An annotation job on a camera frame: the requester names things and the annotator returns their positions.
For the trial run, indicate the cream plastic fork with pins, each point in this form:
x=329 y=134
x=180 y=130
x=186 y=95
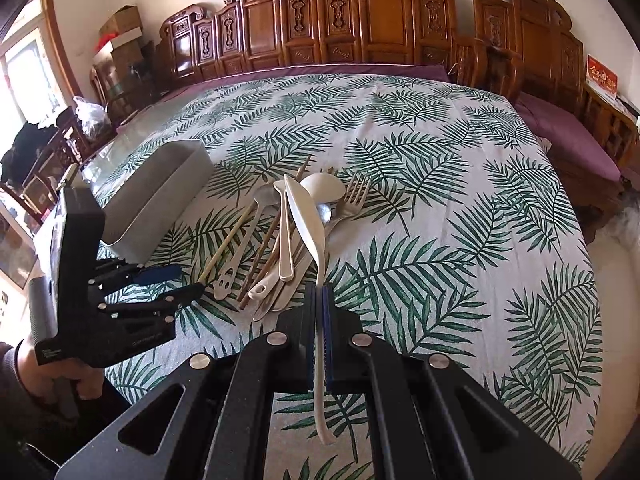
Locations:
x=286 y=266

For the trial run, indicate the large steel spoon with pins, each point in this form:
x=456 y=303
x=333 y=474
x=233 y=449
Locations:
x=263 y=197

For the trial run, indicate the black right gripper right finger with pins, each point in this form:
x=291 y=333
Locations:
x=394 y=388

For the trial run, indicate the grey rectangular utensil tray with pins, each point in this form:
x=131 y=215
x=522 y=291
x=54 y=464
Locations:
x=140 y=213

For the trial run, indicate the dark brown wooden chopstick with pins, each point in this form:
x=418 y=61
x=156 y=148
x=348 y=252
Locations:
x=242 y=297

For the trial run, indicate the small steel spoon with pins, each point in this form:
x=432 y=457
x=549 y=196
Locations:
x=331 y=215

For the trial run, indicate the light bamboo chopstick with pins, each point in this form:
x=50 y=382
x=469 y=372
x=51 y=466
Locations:
x=202 y=279

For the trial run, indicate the palm leaf tablecloth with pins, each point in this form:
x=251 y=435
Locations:
x=466 y=245

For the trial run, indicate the white plastic bag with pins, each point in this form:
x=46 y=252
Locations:
x=92 y=117

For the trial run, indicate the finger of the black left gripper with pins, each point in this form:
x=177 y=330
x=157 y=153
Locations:
x=165 y=304
x=113 y=274

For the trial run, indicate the cream plastic soup spoon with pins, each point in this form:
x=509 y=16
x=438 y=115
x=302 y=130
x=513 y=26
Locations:
x=324 y=188

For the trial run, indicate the wooden side chair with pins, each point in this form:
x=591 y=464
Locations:
x=34 y=165

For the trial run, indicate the person's left forearm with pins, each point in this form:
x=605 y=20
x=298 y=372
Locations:
x=21 y=416

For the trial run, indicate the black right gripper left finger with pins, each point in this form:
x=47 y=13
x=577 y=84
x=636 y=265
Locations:
x=242 y=391

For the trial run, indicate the person's left hand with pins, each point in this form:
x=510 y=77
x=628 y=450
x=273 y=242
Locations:
x=39 y=380

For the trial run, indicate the carved wooden bench back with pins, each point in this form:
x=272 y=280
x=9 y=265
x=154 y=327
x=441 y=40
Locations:
x=518 y=46

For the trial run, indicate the stacked cardboard boxes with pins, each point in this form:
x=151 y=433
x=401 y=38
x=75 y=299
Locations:
x=119 y=46

